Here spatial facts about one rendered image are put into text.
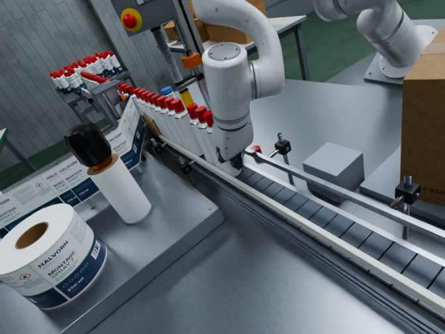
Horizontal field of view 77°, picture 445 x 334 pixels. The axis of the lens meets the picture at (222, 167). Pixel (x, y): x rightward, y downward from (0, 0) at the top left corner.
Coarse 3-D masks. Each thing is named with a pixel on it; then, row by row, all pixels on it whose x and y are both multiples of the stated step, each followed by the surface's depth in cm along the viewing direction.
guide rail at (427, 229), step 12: (252, 156) 74; (264, 156) 70; (288, 168) 63; (312, 180) 58; (324, 180) 57; (336, 192) 54; (348, 192) 52; (360, 204) 51; (372, 204) 49; (384, 216) 47; (396, 216) 45; (408, 216) 45; (420, 228) 43; (432, 228) 42; (444, 240) 40
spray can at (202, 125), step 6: (198, 108) 76; (204, 108) 75; (198, 114) 75; (204, 120) 76; (198, 126) 78; (204, 126) 76; (204, 132) 77; (204, 138) 79; (210, 144) 80; (210, 150) 81; (216, 156) 82; (216, 162) 83
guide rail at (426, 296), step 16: (176, 144) 102; (224, 176) 78; (256, 192) 68; (272, 208) 64; (304, 224) 56; (336, 240) 51; (352, 256) 49; (368, 256) 46; (384, 272) 44; (416, 288) 40; (432, 304) 39
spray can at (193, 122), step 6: (186, 108) 80; (192, 108) 79; (192, 114) 80; (192, 120) 81; (198, 120) 80; (192, 126) 82; (198, 132) 82; (198, 138) 84; (204, 144) 84; (204, 150) 86; (210, 156) 87; (210, 162) 89
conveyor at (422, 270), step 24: (240, 192) 75; (264, 192) 72; (288, 192) 69; (312, 216) 62; (336, 216) 59; (360, 240) 53; (384, 240) 52; (360, 264) 49; (408, 264) 47; (432, 264) 46; (432, 288) 43; (432, 312) 41
